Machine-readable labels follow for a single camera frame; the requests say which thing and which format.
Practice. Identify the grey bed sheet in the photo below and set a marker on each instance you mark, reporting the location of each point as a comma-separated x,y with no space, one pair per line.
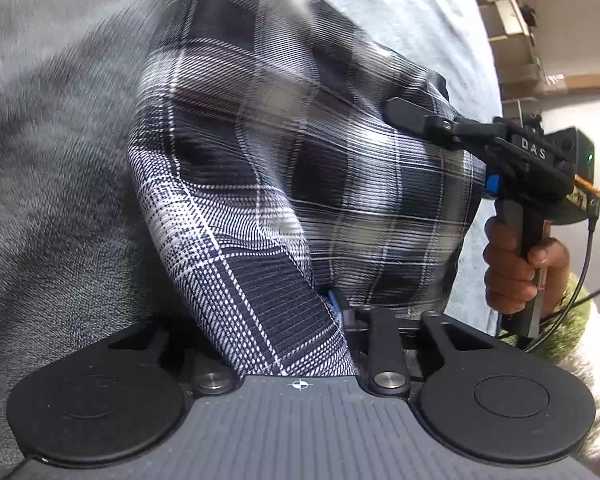
55,160

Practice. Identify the person's right hand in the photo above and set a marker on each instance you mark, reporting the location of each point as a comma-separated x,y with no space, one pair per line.
502,270

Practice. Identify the open shelf unit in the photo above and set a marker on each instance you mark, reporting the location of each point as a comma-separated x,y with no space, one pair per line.
505,15

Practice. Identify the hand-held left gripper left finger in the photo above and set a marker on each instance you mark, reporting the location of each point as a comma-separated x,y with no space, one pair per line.
207,381

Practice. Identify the plaid pants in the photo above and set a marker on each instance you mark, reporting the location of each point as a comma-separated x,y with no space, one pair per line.
280,185

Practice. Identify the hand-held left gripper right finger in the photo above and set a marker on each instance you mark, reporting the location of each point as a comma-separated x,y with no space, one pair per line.
385,345

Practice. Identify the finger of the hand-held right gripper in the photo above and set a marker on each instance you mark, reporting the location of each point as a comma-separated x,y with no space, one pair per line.
415,115
492,186

